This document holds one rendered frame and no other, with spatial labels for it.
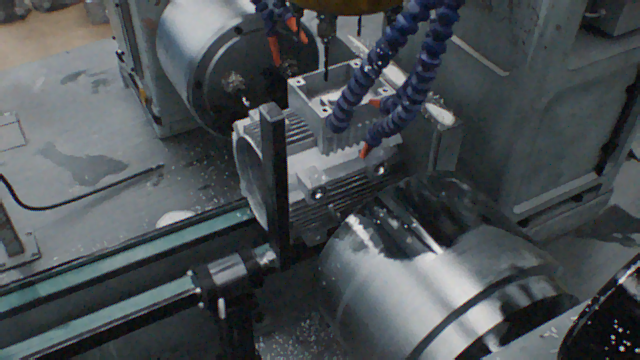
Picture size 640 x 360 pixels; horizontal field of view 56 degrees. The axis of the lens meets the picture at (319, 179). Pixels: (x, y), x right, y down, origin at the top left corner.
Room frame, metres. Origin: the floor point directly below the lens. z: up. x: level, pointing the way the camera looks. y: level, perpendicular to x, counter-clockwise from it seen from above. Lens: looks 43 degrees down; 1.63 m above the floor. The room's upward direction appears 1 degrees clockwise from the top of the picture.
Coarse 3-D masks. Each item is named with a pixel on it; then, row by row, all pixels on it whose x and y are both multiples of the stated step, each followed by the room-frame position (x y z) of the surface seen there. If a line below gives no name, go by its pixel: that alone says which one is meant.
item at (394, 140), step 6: (240, 120) 0.70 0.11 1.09; (246, 120) 0.70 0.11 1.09; (234, 126) 0.70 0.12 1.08; (240, 126) 0.69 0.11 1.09; (240, 132) 0.68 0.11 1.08; (390, 138) 0.67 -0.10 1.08; (396, 138) 0.67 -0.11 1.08; (384, 144) 0.67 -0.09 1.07; (390, 144) 0.66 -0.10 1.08; (396, 144) 0.67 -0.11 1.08; (240, 186) 0.70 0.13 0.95
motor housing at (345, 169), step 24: (288, 120) 0.68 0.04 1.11; (240, 144) 0.71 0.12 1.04; (288, 144) 0.64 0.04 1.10; (312, 144) 0.65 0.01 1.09; (360, 144) 0.67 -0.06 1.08; (240, 168) 0.71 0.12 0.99; (288, 168) 0.61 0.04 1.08; (336, 168) 0.63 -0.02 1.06; (360, 168) 0.63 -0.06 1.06; (264, 192) 0.69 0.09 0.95; (336, 192) 0.61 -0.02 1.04; (360, 192) 0.62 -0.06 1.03; (264, 216) 0.65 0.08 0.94; (312, 216) 0.58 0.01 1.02
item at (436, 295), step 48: (384, 192) 0.48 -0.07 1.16; (432, 192) 0.48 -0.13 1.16; (480, 192) 0.51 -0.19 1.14; (336, 240) 0.45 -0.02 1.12; (384, 240) 0.42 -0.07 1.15; (432, 240) 0.41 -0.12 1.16; (480, 240) 0.41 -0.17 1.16; (528, 240) 0.43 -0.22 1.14; (336, 288) 0.41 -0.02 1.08; (384, 288) 0.38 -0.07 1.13; (432, 288) 0.36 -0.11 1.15; (480, 288) 0.35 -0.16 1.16; (528, 288) 0.36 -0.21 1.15; (384, 336) 0.34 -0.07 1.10; (432, 336) 0.32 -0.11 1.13; (480, 336) 0.31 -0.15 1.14
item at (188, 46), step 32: (192, 0) 0.95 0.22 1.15; (224, 0) 0.93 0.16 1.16; (160, 32) 0.95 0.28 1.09; (192, 32) 0.88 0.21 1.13; (224, 32) 0.85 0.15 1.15; (256, 32) 0.87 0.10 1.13; (288, 32) 0.91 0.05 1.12; (192, 64) 0.83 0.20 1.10; (224, 64) 0.84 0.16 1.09; (256, 64) 0.87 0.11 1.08; (288, 64) 0.87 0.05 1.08; (192, 96) 0.82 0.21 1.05; (224, 96) 0.84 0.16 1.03; (256, 96) 0.87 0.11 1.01; (224, 128) 0.84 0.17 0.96
